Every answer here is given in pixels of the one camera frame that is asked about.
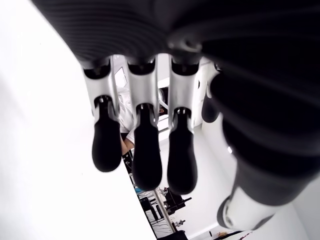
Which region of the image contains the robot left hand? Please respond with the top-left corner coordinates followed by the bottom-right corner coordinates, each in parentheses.
top-left (29, 0), bottom-right (320, 231)

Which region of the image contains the seated person white shirt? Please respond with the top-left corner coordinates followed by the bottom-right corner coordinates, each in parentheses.
top-left (116, 87), bottom-right (172, 156)

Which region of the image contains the black chair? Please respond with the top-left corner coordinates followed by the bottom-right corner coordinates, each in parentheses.
top-left (121, 149), bottom-right (136, 177)

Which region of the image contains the black device on rack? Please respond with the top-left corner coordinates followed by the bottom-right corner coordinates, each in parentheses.
top-left (164, 188), bottom-right (193, 213)

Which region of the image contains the metal shelf rack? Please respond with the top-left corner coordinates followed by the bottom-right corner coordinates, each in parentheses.
top-left (128, 172), bottom-right (181, 238)

